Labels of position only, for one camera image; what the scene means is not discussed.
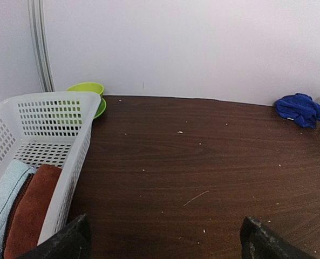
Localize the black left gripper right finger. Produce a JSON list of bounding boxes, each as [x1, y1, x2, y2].
[[240, 217, 313, 258]]

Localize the lime green bowl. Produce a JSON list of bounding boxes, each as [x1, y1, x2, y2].
[[67, 82, 107, 119]]

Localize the left aluminium corner post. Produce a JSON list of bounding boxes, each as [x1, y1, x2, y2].
[[28, 0, 55, 92]]

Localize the rust brown folded towel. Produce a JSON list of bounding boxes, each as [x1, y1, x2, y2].
[[3, 165, 62, 258]]

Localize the light blue folded towel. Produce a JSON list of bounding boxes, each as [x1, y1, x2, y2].
[[0, 160, 36, 257]]

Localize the white plastic perforated basket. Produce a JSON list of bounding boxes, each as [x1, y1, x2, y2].
[[0, 91, 101, 243]]

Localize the blue crumpled cloth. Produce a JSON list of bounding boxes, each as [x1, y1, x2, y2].
[[275, 93, 320, 128]]

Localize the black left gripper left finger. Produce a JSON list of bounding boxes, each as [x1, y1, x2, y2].
[[18, 214, 92, 259]]

